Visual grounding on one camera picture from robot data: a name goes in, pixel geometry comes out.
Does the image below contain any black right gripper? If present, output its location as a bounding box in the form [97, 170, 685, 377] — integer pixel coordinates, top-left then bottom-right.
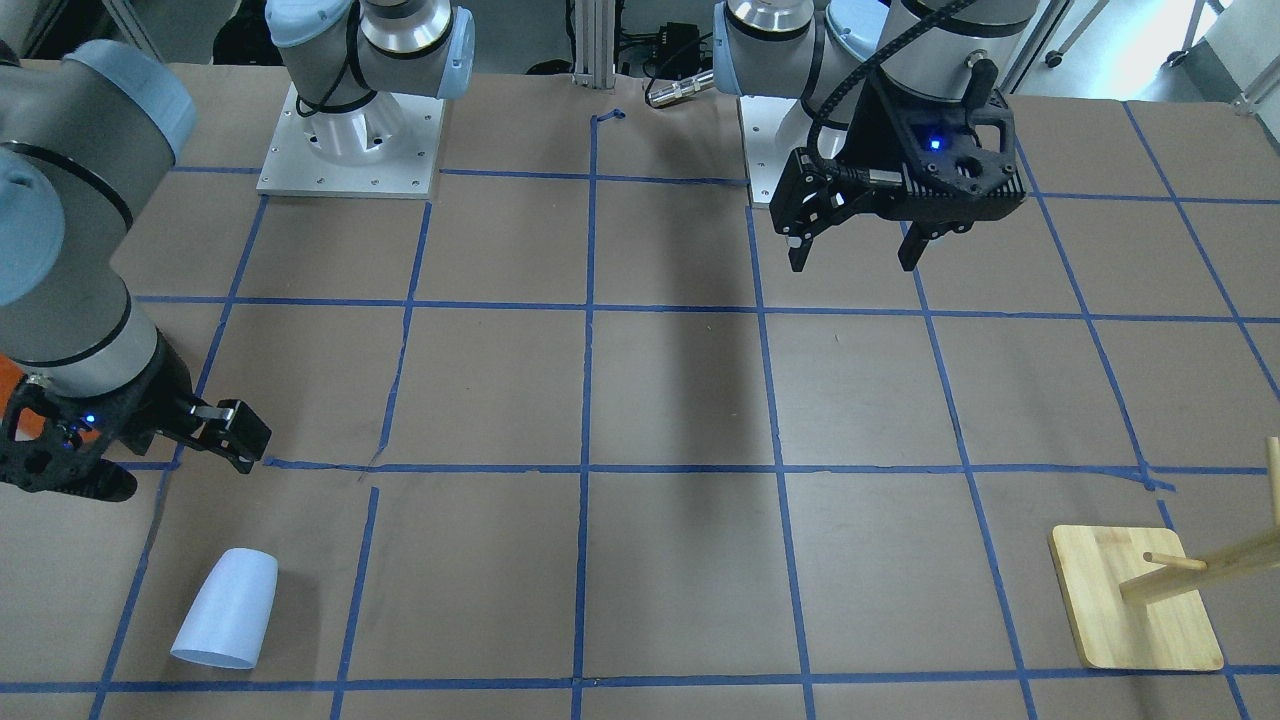
[1, 337, 273, 502]

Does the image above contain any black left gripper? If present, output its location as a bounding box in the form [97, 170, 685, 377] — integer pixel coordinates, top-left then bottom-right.
[769, 68, 1028, 273]

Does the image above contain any light blue plastic cup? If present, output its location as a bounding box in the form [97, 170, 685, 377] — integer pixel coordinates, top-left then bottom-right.
[170, 548, 279, 670]

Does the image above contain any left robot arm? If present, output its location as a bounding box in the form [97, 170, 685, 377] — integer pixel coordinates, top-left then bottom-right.
[713, 1, 1036, 272]

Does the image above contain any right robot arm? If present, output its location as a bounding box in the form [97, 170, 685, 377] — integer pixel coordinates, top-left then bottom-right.
[1, 1, 476, 502]

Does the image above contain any wooden cup tree stand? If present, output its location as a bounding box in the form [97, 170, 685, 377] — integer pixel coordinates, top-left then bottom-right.
[1048, 436, 1280, 671]

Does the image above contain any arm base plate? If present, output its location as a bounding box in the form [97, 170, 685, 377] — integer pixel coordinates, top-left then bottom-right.
[256, 88, 448, 200]
[739, 95, 812, 209]

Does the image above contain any aluminium frame post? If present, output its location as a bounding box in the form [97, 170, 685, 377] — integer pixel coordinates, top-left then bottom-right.
[567, 0, 621, 92]

